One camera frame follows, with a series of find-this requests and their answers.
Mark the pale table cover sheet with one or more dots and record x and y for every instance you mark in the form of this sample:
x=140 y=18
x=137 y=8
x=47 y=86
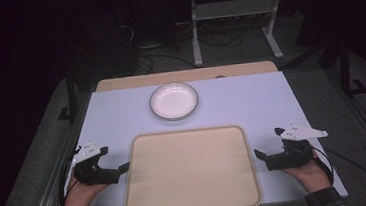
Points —
x=248 y=104

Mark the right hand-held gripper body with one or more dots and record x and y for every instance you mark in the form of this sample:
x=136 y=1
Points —
x=289 y=159

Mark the beige plastic tray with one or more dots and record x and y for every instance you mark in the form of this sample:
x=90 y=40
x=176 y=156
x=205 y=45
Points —
x=190 y=172

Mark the person's right hand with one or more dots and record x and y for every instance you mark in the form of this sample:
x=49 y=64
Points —
x=313 y=177

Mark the person's left hand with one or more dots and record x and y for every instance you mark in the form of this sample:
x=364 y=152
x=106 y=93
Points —
x=75 y=201

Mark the white metal desk frame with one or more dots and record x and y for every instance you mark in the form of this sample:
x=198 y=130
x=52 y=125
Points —
x=234 y=8

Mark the white round plate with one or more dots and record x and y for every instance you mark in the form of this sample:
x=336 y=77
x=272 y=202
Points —
x=173 y=100

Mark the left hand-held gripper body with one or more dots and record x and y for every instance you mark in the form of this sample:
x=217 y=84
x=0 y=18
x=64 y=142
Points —
x=88 y=174

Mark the black metal stand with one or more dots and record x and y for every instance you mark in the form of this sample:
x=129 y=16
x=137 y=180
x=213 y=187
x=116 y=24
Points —
x=347 y=68
x=72 y=99

